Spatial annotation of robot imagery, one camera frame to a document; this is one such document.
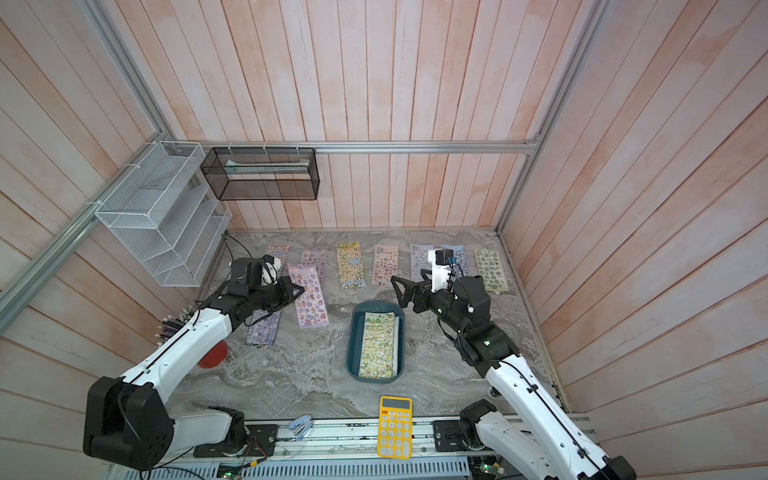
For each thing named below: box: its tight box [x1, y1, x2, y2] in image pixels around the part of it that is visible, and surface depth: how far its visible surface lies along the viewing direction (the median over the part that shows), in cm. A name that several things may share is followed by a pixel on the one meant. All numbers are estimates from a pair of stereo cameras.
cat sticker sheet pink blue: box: [266, 243, 291, 264], surface depth 117 cm
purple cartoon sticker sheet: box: [246, 309, 282, 346], surface depth 92 cm
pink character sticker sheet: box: [288, 264, 329, 329], surface depth 85 cm
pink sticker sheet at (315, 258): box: [302, 249, 326, 285], surface depth 113 cm
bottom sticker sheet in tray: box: [372, 244, 399, 287], surface depth 113 cm
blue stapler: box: [289, 414, 314, 441], surface depth 76 cm
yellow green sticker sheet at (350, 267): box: [336, 241, 367, 289], surface depth 112 cm
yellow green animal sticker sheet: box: [358, 312, 399, 379], surface depth 90 cm
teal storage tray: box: [346, 300, 406, 384], surface depth 90 cm
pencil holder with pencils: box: [155, 306, 199, 348], surface depth 78 cm
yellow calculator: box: [378, 395, 413, 460], surface depth 76 cm
